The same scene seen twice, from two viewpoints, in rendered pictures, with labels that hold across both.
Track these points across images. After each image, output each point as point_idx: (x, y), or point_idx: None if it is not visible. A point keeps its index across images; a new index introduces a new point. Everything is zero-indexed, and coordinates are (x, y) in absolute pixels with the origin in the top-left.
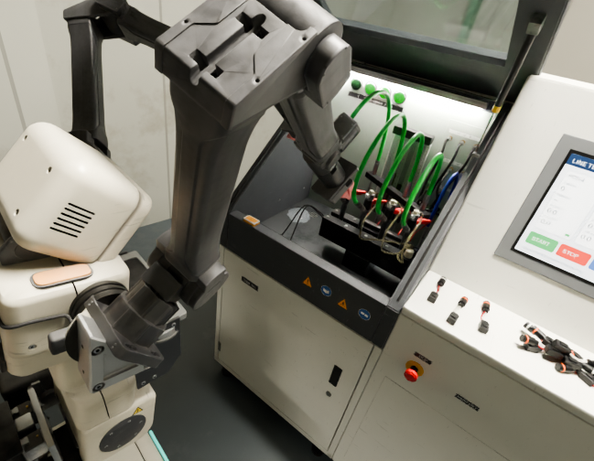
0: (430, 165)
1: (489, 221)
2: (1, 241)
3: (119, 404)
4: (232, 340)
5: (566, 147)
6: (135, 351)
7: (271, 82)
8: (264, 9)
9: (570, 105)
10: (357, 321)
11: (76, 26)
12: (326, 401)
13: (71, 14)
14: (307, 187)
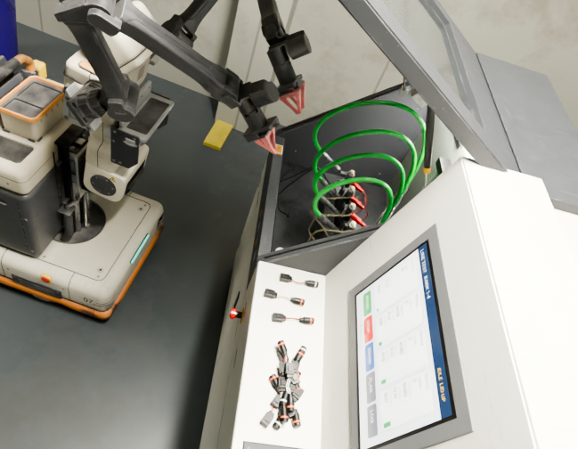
0: (353, 178)
1: (365, 263)
2: None
3: (103, 164)
4: (241, 242)
5: (427, 235)
6: (73, 107)
7: (69, 13)
8: None
9: (455, 201)
10: (252, 260)
11: None
12: (229, 321)
13: None
14: (385, 176)
